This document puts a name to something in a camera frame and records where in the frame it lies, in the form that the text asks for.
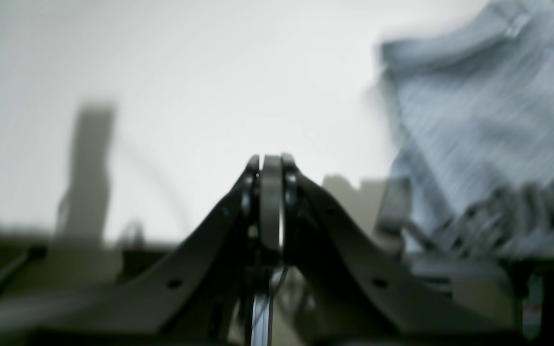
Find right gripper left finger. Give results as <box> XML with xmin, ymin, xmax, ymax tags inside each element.
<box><xmin>0</xmin><ymin>155</ymin><xmax>260</xmax><ymax>346</ymax></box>

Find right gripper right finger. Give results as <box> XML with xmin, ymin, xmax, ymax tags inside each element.
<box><xmin>281</xmin><ymin>154</ymin><xmax>523</xmax><ymax>346</ymax></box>

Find grey T-shirt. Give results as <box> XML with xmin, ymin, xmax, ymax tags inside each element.
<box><xmin>376</xmin><ymin>0</ymin><xmax>554</xmax><ymax>261</ymax></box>

